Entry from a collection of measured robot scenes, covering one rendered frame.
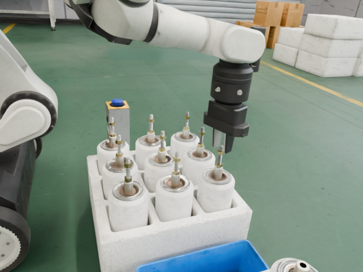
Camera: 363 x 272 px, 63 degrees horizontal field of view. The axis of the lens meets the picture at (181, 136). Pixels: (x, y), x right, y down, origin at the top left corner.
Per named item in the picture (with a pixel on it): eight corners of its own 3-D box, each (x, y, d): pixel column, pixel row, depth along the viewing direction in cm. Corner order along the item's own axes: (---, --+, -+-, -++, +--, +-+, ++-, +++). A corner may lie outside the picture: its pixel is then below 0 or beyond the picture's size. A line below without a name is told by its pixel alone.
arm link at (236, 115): (257, 131, 71) (267, 82, 66) (232, 142, 65) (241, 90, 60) (216, 114, 79) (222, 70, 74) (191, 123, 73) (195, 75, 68)
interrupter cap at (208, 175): (223, 189, 74) (224, 187, 74) (197, 178, 78) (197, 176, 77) (235, 176, 80) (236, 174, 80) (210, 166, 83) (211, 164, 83)
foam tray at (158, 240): (104, 297, 73) (100, 243, 65) (90, 199, 105) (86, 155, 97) (242, 259, 86) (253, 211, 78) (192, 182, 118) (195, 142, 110)
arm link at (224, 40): (261, 66, 62) (209, 56, 55) (234, 56, 69) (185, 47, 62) (271, 33, 60) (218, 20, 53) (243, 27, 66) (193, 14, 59)
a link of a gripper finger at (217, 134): (220, 144, 77) (223, 123, 74) (213, 148, 75) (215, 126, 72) (216, 142, 78) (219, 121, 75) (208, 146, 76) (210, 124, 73)
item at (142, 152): (149, 199, 96) (150, 151, 88) (129, 187, 102) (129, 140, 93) (169, 187, 103) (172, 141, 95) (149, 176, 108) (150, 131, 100)
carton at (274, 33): (285, 48, 429) (290, 26, 416) (271, 48, 421) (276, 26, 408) (273, 45, 454) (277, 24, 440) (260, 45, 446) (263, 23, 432)
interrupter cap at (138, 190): (131, 178, 76) (131, 176, 75) (150, 192, 71) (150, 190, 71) (105, 190, 71) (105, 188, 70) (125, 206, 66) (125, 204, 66)
